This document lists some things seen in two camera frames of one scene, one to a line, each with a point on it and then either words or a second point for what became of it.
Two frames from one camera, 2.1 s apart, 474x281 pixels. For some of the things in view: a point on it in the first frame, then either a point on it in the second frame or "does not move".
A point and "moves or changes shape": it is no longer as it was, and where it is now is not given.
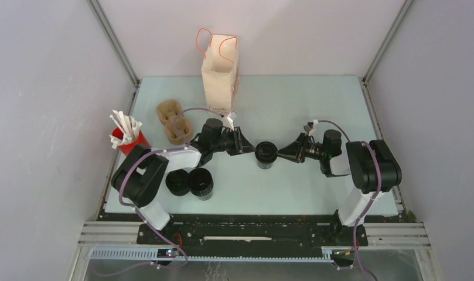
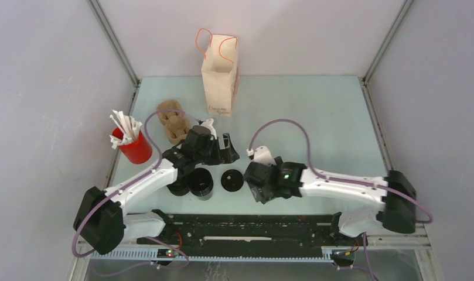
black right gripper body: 305,148 to 256,193
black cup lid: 266,151 moves or changes shape
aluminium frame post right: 406,6 does not move
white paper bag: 221,76 does not move
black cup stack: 201,183 does not move
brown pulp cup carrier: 167,111 does not move
